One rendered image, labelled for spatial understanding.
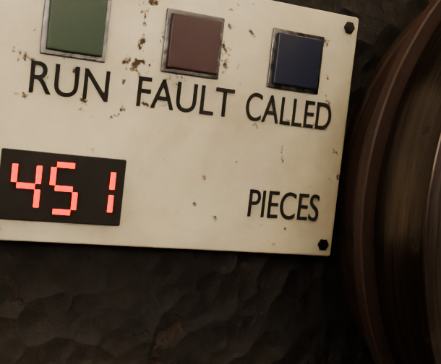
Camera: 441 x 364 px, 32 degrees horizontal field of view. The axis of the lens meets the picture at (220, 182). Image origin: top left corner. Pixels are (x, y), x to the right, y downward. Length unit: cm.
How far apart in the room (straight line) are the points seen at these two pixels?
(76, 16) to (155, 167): 11
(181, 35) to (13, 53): 11
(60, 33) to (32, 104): 5
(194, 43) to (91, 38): 7
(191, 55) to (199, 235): 12
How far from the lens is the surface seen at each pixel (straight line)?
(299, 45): 56
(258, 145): 55
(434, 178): 47
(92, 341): 55
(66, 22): 50
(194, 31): 53
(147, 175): 52
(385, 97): 52
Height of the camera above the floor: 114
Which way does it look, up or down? 3 degrees down
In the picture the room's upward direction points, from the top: 6 degrees clockwise
